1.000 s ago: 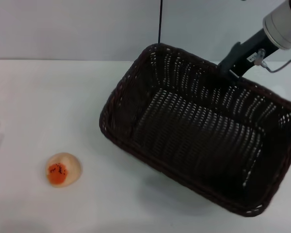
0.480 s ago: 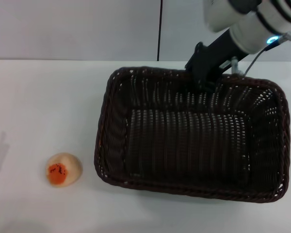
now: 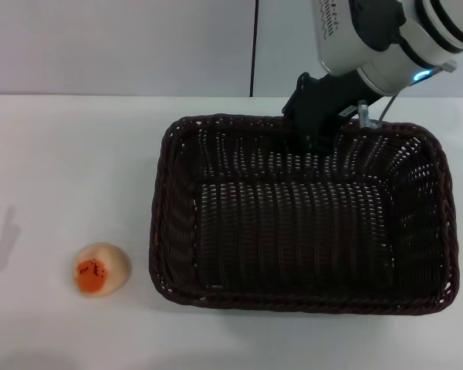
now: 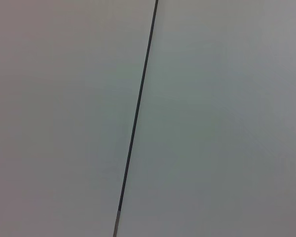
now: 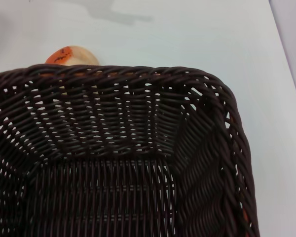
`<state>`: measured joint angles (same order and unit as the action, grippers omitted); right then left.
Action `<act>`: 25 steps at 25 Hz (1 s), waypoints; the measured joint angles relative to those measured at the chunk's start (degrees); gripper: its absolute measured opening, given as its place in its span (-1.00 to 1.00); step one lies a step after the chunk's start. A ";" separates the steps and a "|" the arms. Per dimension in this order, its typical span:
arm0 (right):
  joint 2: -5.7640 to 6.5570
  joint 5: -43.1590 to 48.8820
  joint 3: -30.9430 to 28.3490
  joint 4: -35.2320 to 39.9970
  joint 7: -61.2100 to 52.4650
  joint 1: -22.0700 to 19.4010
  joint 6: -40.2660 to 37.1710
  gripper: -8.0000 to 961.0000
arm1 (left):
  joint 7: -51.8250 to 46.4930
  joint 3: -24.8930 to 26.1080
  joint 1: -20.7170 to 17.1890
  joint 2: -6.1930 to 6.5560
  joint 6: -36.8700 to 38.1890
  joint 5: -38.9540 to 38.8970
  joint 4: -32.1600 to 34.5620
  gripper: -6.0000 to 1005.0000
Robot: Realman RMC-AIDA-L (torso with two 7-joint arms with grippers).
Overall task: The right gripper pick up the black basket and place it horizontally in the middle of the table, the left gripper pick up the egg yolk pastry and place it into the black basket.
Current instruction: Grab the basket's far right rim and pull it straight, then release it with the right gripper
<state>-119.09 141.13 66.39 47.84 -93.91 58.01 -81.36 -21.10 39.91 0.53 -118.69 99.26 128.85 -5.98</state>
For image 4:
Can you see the black vertical wall strip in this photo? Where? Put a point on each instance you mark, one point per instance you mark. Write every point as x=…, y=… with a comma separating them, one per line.
x=138, y=103

